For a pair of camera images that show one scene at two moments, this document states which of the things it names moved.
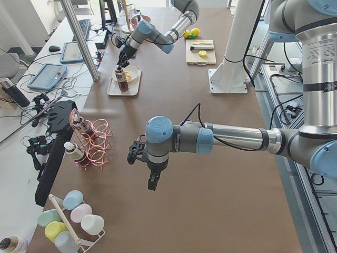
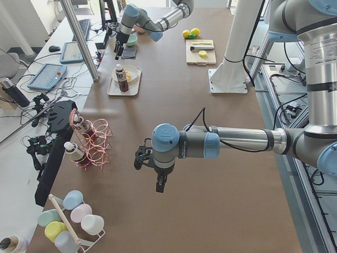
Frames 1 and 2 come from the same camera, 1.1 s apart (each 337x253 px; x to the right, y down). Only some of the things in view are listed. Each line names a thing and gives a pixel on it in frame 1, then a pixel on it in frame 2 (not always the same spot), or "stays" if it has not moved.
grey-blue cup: [66, 242] stays
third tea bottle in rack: [79, 124] stays
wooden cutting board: [200, 52] stays
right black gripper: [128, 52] -> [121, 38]
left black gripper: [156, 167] -> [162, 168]
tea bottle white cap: [123, 84] stays
